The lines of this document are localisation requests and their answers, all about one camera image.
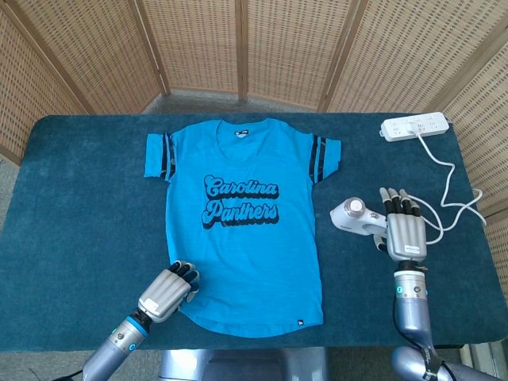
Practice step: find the white power strip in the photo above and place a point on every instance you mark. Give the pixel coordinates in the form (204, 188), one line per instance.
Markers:
(401, 133)

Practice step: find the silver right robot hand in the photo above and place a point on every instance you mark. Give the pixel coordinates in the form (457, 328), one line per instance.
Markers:
(406, 238)

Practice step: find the white handheld steam iron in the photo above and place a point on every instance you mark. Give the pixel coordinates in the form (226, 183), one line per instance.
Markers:
(347, 220)

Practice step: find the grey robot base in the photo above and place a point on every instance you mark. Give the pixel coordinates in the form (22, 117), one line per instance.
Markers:
(238, 365)

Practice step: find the dark teal table cloth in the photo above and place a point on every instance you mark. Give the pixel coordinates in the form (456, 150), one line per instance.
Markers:
(87, 206)

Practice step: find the woven wooden folding screen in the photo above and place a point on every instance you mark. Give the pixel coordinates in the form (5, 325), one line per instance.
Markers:
(198, 43)

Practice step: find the blue Carolina Panthers shirt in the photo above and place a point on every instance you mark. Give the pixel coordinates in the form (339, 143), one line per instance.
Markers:
(242, 270)

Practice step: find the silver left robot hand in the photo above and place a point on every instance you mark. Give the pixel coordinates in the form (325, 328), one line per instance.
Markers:
(164, 293)

